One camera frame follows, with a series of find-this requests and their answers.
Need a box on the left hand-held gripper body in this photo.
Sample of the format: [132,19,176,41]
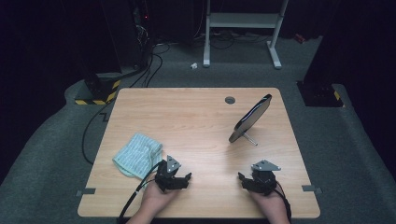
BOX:
[154,154,185,193]

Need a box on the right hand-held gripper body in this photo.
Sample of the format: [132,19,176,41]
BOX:
[247,159,282,196]

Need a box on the light blue striped cloth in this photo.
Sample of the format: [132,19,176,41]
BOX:
[112,133,163,179]

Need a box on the person's left hand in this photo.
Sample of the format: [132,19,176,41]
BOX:
[140,180,181,217]

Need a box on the person's right hand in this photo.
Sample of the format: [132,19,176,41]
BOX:
[247,188,291,224]

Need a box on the grey tape strip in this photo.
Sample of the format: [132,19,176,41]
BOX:
[301,184,323,194]
[76,188,97,198]

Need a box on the black base with yellow corner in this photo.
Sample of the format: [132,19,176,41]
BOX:
[296,81,346,108]

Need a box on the black yellow striped base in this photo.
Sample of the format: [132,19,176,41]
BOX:
[74,73,121,106]

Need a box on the dark equipment rack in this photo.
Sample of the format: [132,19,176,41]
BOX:
[130,0,157,68]

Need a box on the white metal stand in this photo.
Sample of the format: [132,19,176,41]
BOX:
[203,0,290,70]

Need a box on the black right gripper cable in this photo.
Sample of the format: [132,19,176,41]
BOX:
[274,181,293,224]

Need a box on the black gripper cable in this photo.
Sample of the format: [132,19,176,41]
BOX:
[116,161,164,224]
[274,181,293,224]

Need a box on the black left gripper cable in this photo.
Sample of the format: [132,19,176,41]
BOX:
[116,161,164,224]

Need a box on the black floor cable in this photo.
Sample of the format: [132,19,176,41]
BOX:
[81,101,116,166]

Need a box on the bundle of black floor cables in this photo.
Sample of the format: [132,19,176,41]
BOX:
[129,42,172,89]

